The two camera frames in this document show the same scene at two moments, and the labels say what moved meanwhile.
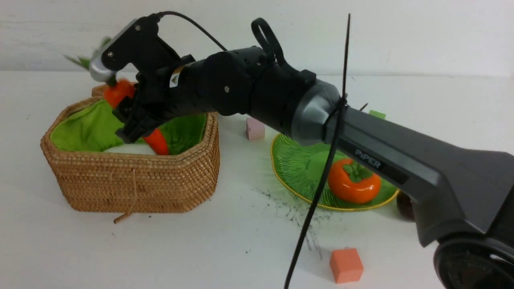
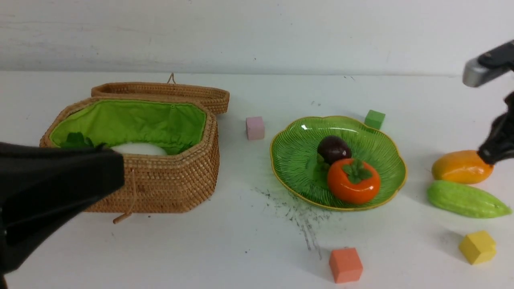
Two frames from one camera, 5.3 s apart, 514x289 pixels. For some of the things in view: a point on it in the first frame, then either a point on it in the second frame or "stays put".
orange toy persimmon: (351, 182) stays put
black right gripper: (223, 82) -> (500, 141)
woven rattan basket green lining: (91, 125) stays put
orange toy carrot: (116, 90) -> (76, 140)
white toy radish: (134, 148) stays put
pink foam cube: (255, 130) stays put
